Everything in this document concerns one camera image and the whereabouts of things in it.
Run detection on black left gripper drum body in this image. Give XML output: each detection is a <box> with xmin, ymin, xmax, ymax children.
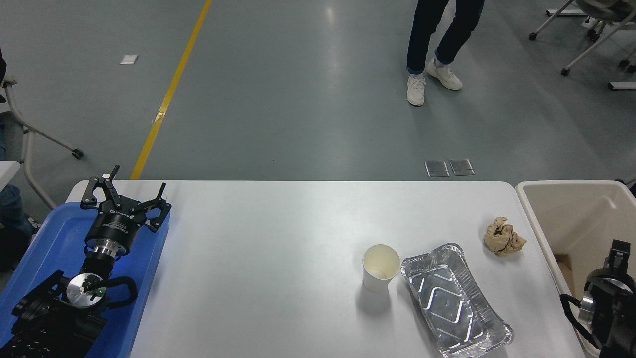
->
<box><xmin>85</xmin><ymin>196</ymin><xmax>151</xmax><ymax>248</ymax></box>

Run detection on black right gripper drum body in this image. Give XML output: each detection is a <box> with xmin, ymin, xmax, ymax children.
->
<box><xmin>585</xmin><ymin>268</ymin><xmax>636</xmax><ymax>286</ymax></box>

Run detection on white paper cup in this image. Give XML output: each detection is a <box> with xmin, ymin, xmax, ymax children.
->
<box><xmin>362</xmin><ymin>244</ymin><xmax>401</xmax><ymax>293</ymax></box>

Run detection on large pale plastic bin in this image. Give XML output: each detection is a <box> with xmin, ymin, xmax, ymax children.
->
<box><xmin>515</xmin><ymin>180</ymin><xmax>636</xmax><ymax>358</ymax></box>

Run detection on blue plastic tray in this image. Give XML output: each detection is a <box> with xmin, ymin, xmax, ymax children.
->
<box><xmin>0</xmin><ymin>201</ymin><xmax>171</xmax><ymax>358</ymax></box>

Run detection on seated person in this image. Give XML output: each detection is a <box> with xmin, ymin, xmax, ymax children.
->
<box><xmin>0</xmin><ymin>47</ymin><xmax>41</xmax><ymax>273</ymax></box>

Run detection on white side table corner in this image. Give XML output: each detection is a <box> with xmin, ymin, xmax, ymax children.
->
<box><xmin>0</xmin><ymin>160</ymin><xmax>21</xmax><ymax>192</ymax></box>

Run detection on crumpled tan paper ball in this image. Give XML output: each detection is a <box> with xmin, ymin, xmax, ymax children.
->
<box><xmin>484</xmin><ymin>217</ymin><xmax>527</xmax><ymax>257</ymax></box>

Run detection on silver foil tray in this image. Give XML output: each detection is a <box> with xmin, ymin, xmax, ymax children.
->
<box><xmin>400</xmin><ymin>243</ymin><xmax>514</xmax><ymax>358</ymax></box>

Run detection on grey office chair white legs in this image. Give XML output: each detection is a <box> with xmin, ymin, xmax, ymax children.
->
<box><xmin>529</xmin><ymin>0</ymin><xmax>636</xmax><ymax>76</ymax></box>

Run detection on person with white shoes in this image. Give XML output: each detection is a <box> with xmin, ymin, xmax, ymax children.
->
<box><xmin>406</xmin><ymin>0</ymin><xmax>485</xmax><ymax>107</ymax></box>

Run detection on grey wheeled chair frame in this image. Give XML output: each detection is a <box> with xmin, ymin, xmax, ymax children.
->
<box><xmin>0</xmin><ymin>75</ymin><xmax>84</xmax><ymax>209</ymax></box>

